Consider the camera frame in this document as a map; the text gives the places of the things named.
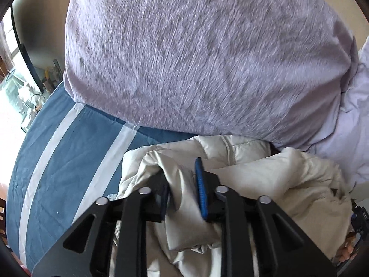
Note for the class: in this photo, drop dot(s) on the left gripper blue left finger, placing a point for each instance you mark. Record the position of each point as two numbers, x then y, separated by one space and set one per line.
85 249

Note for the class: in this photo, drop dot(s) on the lavender pillow left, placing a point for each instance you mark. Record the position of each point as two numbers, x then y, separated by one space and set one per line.
267 69

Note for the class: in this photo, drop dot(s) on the cluttered glass side table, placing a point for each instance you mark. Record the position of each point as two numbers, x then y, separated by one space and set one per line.
26 100

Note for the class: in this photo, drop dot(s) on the black flat monitor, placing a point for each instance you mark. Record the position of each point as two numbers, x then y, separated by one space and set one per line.
27 68

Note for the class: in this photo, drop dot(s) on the lavender duvet right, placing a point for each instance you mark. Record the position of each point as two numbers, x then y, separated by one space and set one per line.
348 145

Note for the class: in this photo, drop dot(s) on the blue white striped bedsheet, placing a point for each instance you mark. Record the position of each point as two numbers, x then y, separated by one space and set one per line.
71 155

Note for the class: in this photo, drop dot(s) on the beige puffer jacket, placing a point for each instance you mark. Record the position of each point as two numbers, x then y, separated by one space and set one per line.
309 189

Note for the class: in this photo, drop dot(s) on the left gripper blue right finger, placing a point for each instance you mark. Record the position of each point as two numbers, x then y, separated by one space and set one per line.
257 237

